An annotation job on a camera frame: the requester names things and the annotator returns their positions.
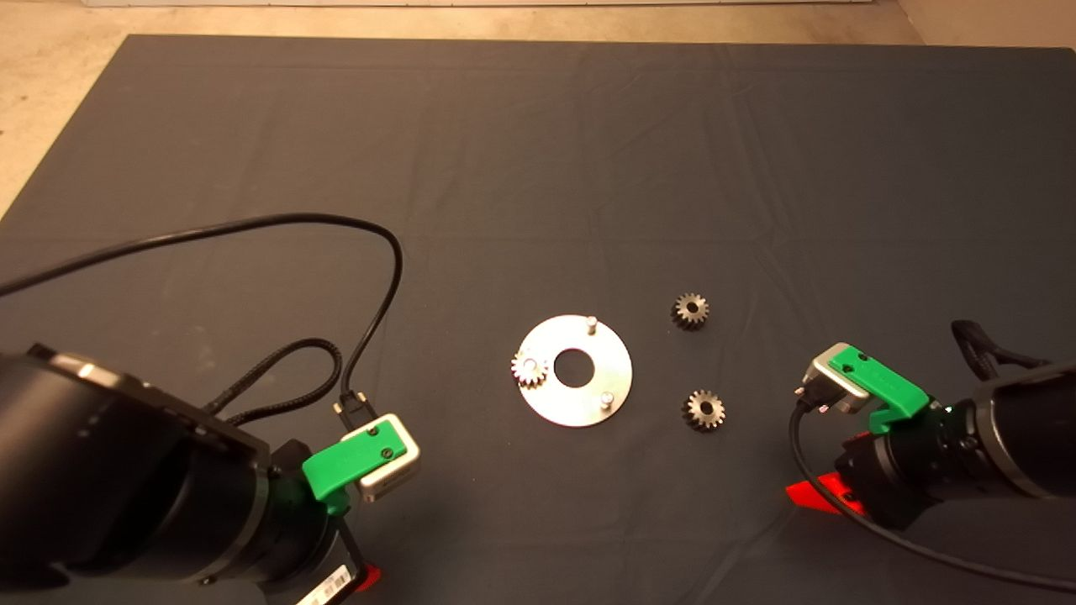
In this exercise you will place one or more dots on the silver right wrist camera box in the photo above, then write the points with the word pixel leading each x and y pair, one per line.
pixel 828 378

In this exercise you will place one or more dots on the green left camera mount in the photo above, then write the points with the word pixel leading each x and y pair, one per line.
pixel 336 470

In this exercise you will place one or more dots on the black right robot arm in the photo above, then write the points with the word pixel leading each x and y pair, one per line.
pixel 1030 437

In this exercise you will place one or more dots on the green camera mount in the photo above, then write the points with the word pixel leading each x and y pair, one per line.
pixel 336 470
pixel 887 382

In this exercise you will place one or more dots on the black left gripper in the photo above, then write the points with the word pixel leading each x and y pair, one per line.
pixel 311 555

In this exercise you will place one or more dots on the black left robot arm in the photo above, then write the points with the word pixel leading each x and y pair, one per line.
pixel 118 487

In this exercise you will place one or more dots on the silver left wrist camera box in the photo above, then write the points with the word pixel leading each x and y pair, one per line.
pixel 395 470

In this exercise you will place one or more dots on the round metal carrier plate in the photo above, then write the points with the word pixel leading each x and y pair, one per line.
pixel 580 403

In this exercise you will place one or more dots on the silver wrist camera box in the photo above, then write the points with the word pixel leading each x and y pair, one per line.
pixel 395 470
pixel 828 378

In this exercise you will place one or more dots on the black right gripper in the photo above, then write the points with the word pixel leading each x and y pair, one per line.
pixel 916 470

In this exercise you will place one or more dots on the dark grey table cloth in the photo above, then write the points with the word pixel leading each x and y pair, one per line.
pixel 588 168

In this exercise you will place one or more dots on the small steel planetary gear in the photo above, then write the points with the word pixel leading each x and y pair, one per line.
pixel 693 414
pixel 680 315
pixel 538 378

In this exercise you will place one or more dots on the green right camera mount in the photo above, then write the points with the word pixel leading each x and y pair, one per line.
pixel 887 382

